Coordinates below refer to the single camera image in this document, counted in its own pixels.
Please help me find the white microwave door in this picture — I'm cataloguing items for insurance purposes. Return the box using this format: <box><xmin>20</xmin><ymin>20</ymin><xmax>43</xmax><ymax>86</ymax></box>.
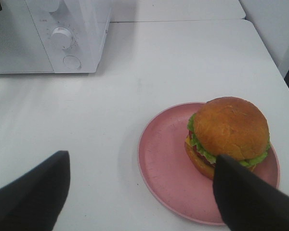
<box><xmin>0</xmin><ymin>0</ymin><xmax>53</xmax><ymax>74</ymax></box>

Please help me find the round door release button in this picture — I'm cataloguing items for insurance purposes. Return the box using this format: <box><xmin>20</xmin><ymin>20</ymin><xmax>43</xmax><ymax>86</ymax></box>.
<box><xmin>63</xmin><ymin>55</ymin><xmax>81</xmax><ymax>69</ymax></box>

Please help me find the upper white power knob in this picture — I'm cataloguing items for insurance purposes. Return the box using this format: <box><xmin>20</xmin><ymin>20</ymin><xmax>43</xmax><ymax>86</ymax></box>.
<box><xmin>43</xmin><ymin>0</ymin><xmax>61</xmax><ymax>13</ymax></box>

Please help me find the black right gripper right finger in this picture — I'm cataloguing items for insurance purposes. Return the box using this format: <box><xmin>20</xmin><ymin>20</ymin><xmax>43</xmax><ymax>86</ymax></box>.
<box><xmin>213</xmin><ymin>155</ymin><xmax>289</xmax><ymax>231</ymax></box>

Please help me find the pink round plate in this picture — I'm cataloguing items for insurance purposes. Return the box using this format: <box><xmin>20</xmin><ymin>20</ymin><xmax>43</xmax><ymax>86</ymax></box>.
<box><xmin>137</xmin><ymin>102</ymin><xmax>280</xmax><ymax>226</ymax></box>

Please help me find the white timer knob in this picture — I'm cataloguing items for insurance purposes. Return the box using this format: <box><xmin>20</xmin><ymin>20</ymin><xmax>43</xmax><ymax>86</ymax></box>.
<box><xmin>51</xmin><ymin>27</ymin><xmax>73</xmax><ymax>50</ymax></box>

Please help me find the white microwave oven body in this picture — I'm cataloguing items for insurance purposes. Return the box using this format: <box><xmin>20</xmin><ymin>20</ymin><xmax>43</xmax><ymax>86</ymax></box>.
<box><xmin>26</xmin><ymin>0</ymin><xmax>112</xmax><ymax>73</ymax></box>

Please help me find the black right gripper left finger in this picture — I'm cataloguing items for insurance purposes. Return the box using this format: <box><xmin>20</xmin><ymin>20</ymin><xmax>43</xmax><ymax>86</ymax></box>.
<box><xmin>0</xmin><ymin>151</ymin><xmax>70</xmax><ymax>231</ymax></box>

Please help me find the burger with lettuce and cheese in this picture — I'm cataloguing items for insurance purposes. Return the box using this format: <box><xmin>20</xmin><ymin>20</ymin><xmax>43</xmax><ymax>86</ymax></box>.
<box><xmin>184</xmin><ymin>97</ymin><xmax>271</xmax><ymax>180</ymax></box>

